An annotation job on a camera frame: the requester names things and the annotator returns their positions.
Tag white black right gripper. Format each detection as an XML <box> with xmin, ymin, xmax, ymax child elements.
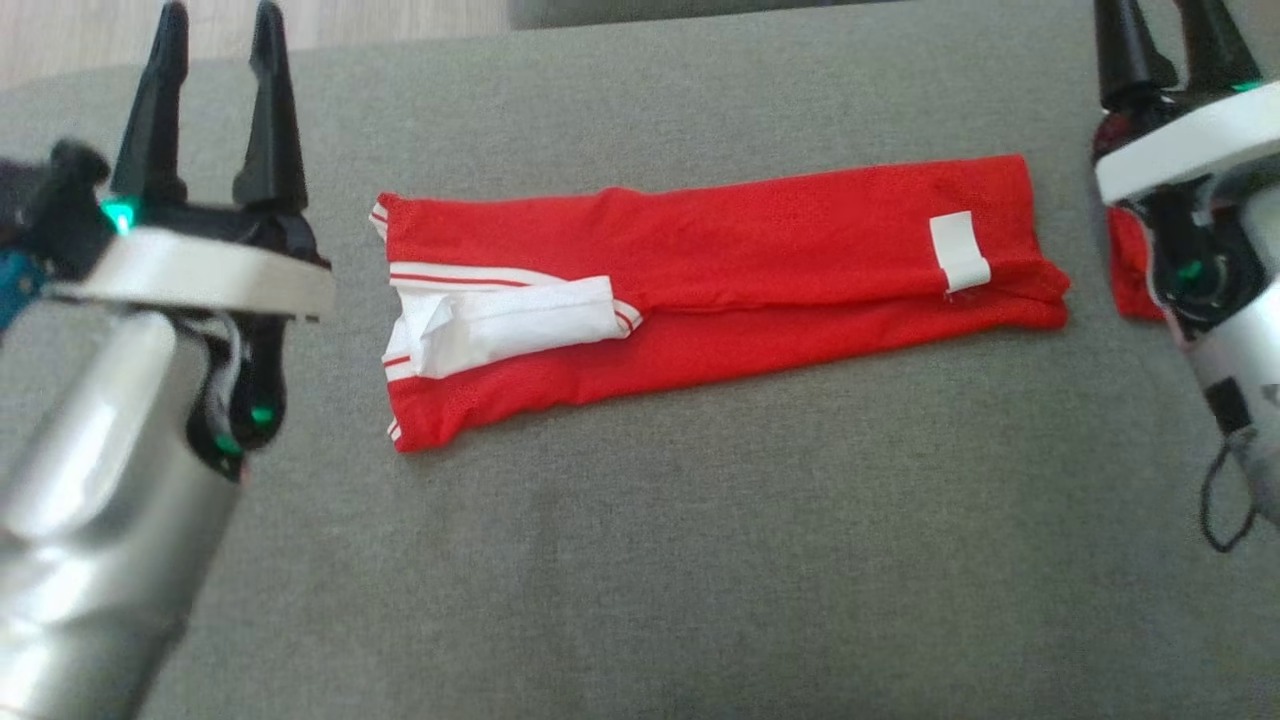
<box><xmin>1092</xmin><ymin>0</ymin><xmax>1280</xmax><ymax>206</ymax></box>

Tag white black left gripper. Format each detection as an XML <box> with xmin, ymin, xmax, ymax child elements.
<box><xmin>50</xmin><ymin>0</ymin><xmax>336</xmax><ymax>321</ymax></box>

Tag red Bulls basketball shorts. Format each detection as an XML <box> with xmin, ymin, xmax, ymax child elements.
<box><xmin>1108</xmin><ymin>205</ymin><xmax>1171</xmax><ymax>323</ymax></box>

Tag red Bulls basketball jersey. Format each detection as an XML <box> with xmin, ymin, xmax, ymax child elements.
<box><xmin>368</xmin><ymin>153</ymin><xmax>1071</xmax><ymax>453</ymax></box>

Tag small grey sofa cushion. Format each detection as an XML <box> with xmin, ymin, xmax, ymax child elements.
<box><xmin>510</xmin><ymin>0</ymin><xmax>831</xmax><ymax>29</ymax></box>

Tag large grey sofa seat cushion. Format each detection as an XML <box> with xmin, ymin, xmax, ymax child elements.
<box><xmin>0</xmin><ymin>0</ymin><xmax>1280</xmax><ymax>720</ymax></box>

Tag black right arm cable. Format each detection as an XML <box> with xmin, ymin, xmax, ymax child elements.
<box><xmin>1200</xmin><ymin>430</ymin><xmax>1259</xmax><ymax>553</ymax></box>

